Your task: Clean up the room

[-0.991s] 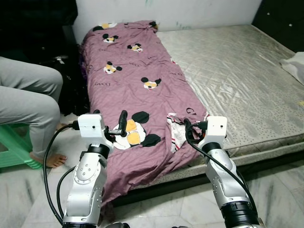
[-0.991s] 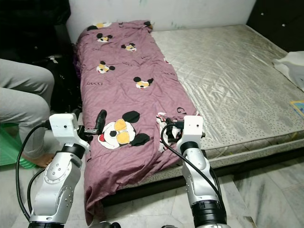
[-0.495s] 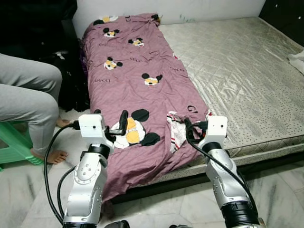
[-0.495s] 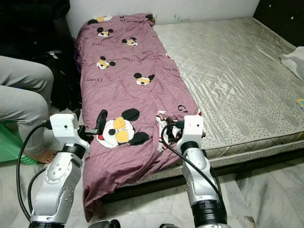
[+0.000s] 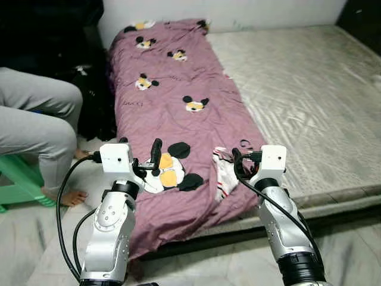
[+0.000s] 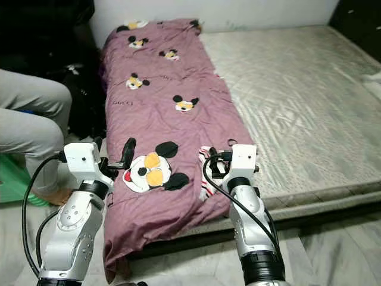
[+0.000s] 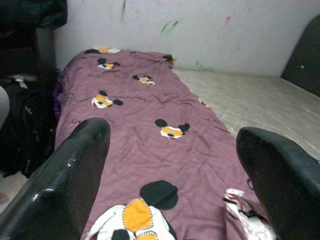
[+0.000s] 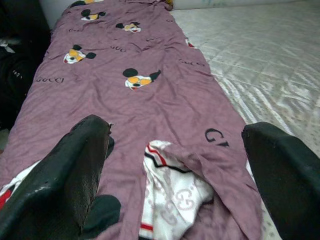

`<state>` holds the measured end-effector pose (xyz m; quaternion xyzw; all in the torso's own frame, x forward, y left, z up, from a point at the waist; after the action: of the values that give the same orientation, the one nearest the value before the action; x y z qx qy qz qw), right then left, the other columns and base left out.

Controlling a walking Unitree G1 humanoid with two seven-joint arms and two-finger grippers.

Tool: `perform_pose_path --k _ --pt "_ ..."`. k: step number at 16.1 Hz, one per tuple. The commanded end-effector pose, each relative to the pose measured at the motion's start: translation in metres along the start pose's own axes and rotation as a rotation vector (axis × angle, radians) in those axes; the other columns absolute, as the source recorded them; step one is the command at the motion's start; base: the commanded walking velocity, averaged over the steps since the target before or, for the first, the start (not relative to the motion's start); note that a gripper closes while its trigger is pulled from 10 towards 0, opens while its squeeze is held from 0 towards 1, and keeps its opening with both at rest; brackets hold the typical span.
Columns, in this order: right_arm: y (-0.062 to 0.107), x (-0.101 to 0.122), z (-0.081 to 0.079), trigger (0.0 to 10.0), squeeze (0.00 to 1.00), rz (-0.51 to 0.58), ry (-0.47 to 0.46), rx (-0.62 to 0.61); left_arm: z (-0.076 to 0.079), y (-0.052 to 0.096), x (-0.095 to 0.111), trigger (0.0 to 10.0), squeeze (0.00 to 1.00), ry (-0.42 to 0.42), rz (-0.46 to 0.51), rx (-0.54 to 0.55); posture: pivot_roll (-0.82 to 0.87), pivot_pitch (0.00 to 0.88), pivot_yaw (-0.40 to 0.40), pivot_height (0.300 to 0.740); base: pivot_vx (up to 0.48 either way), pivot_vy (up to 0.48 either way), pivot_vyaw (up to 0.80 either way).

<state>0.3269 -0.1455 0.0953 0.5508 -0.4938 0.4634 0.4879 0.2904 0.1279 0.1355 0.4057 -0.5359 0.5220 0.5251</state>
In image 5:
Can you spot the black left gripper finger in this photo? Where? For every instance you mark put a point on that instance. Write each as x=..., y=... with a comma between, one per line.
x=122, y=141
x=156, y=154

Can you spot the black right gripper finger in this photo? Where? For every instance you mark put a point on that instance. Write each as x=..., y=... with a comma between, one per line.
x=237, y=164

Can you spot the purple Mickey Mouse blanket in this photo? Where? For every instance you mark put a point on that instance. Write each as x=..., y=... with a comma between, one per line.
x=178, y=119

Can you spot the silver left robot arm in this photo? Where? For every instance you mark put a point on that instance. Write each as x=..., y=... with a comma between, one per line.
x=110, y=232

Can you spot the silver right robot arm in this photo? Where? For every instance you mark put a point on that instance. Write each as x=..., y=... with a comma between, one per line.
x=283, y=226

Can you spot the black bag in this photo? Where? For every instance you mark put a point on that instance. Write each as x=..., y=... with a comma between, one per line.
x=95, y=113

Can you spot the white quilted mattress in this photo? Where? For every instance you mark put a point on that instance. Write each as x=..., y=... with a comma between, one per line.
x=309, y=89

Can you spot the person in grey trousers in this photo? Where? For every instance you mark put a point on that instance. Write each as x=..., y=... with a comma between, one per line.
x=36, y=119

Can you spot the green plastic stool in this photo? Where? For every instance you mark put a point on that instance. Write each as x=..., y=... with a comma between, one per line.
x=18, y=179

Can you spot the black tufted headboard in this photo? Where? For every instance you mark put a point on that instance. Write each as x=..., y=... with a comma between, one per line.
x=363, y=24

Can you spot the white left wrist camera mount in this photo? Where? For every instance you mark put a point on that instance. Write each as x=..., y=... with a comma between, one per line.
x=116, y=159

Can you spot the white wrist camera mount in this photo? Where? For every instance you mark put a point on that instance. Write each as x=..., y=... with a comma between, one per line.
x=272, y=161
x=116, y=159

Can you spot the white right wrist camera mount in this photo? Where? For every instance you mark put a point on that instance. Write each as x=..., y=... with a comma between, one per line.
x=272, y=161

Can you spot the dark bed frame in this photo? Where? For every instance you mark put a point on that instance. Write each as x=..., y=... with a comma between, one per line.
x=333, y=220

